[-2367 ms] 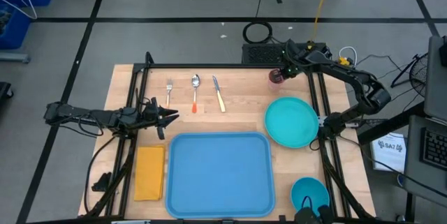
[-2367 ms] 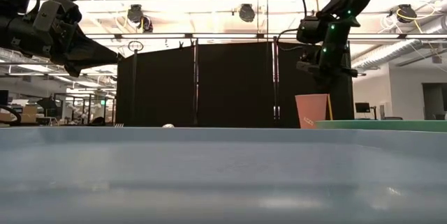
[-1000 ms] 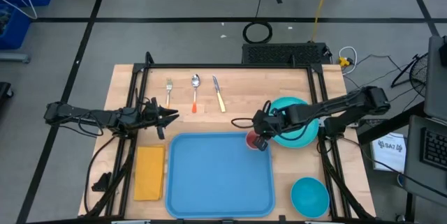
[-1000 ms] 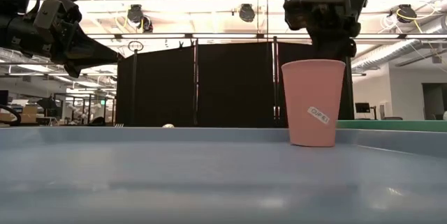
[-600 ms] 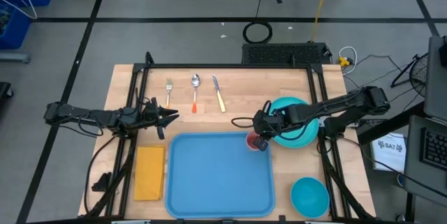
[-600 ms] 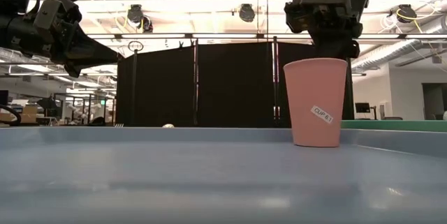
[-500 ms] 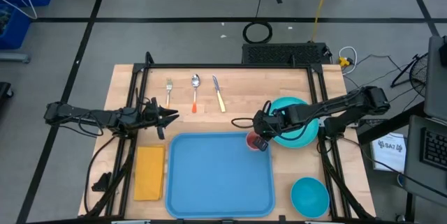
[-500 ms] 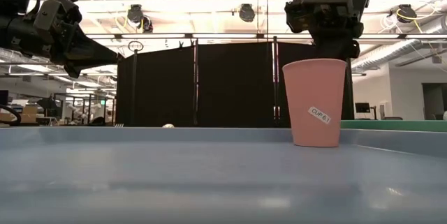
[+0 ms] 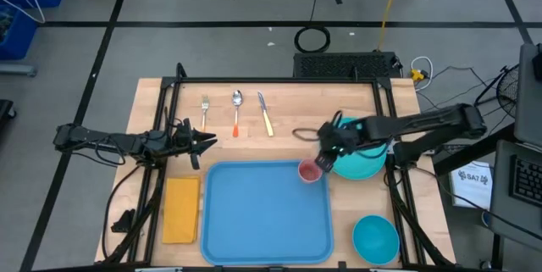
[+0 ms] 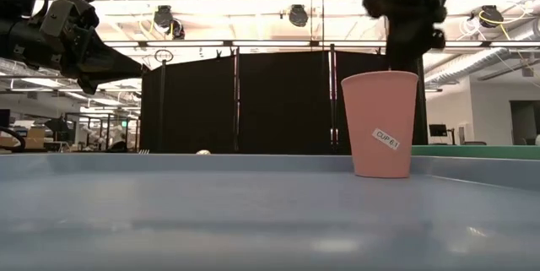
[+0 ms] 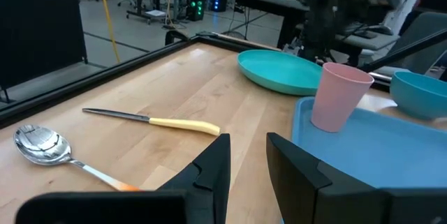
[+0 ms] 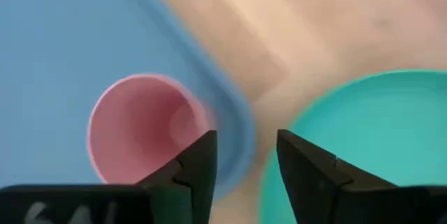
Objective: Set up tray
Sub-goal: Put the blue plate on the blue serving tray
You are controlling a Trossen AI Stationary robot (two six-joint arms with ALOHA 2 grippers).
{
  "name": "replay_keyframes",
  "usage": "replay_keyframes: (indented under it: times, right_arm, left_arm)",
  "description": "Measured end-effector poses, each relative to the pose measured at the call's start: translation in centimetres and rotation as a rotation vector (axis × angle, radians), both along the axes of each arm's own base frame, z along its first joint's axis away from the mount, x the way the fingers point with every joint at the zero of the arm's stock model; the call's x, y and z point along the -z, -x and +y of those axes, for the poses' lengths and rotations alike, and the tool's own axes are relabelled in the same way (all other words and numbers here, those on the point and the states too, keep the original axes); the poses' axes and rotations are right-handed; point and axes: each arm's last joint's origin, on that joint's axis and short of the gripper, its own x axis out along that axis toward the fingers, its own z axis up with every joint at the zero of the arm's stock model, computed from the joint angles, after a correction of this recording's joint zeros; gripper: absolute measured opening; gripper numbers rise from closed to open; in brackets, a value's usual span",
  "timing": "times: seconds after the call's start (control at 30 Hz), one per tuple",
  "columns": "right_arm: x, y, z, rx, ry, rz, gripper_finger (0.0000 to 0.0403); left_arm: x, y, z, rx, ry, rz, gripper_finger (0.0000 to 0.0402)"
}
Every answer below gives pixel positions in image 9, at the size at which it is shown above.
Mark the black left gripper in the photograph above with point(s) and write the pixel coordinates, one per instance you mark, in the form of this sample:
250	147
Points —
184	136

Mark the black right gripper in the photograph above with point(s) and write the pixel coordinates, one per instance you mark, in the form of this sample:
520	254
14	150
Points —
339	138

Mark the pink plastic cup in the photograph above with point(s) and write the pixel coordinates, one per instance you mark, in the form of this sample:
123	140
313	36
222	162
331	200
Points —
308	174

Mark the teal plate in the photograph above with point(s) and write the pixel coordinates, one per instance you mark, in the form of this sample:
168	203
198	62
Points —
360	166

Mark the yellow cloth napkin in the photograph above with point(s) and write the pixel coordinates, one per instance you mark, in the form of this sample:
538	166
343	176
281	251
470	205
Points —
181	210

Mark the blue bowl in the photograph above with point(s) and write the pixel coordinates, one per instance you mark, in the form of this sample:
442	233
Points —
376	240

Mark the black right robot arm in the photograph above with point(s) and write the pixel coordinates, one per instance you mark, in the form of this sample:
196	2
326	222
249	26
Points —
423	121

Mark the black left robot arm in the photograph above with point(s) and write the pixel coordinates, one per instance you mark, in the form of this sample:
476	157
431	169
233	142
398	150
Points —
84	136

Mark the blue plastic tray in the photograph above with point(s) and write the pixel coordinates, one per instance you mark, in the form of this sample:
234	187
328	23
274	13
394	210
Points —
262	212

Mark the black vented computer case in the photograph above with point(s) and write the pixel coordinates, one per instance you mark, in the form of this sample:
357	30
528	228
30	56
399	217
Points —
343	65

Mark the yellow plug adapter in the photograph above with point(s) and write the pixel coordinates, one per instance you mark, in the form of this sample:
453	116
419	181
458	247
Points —
417	75

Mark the white printed paper sheet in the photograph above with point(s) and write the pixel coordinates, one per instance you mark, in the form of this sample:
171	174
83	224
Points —
472	185

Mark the black desk leg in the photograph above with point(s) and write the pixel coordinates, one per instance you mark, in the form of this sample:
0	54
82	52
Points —
474	147

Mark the grey keyboard desk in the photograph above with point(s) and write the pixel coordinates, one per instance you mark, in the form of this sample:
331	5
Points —
504	212

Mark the grey metal bar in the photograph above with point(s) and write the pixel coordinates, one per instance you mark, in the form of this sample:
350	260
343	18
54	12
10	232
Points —
17	70

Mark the black chair part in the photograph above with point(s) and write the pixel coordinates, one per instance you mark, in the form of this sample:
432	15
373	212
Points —
5	109

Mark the black keyboard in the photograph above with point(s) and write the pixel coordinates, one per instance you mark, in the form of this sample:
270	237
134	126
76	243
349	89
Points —
527	181

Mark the grey desk panel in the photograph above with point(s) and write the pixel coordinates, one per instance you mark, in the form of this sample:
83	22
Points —
527	102

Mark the black aluminium table frame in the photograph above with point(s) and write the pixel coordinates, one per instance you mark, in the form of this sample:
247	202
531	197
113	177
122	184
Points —
275	80

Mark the small black bracket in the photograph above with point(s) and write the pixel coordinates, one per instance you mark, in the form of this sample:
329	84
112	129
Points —
125	221

